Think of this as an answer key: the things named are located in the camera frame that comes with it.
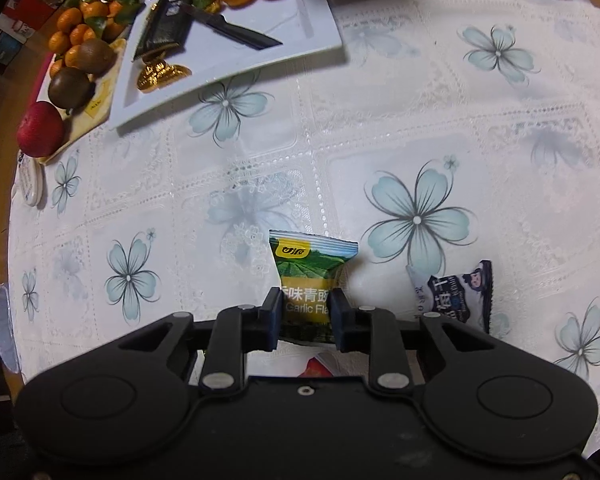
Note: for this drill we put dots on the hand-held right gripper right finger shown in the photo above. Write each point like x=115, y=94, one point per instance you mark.
x=339, y=320

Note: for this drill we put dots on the dark foil packet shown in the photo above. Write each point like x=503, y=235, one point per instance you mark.
x=165, y=25

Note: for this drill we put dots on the red apple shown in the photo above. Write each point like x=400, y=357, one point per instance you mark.
x=40, y=130

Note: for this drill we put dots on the gold foil coins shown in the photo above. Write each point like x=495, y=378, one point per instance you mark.
x=160, y=76

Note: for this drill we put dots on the green yellow pea snack packet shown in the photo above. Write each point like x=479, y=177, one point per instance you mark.
x=312, y=270

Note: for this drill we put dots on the white round lid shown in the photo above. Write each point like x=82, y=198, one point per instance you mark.
x=30, y=180

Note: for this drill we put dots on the yellow tray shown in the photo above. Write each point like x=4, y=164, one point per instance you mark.
x=100, y=95

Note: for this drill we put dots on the shelf of books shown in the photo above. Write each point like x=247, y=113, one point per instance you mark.
x=15, y=5

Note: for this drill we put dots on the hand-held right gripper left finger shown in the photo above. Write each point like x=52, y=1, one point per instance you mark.
x=272, y=320

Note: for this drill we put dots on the pile of leafy tangerines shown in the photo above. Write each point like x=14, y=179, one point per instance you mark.
x=80, y=32

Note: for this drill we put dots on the red white wafer packet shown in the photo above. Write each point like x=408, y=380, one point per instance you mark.
x=320, y=366

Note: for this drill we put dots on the brown kiwi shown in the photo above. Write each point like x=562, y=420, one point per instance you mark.
x=70, y=87
x=95, y=55

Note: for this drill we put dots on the blue white snack packet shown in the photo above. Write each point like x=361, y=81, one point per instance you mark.
x=455, y=297

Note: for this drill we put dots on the white rectangular plate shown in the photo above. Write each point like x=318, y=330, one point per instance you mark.
x=260, y=60

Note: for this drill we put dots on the black knife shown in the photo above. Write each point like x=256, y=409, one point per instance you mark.
x=230, y=30

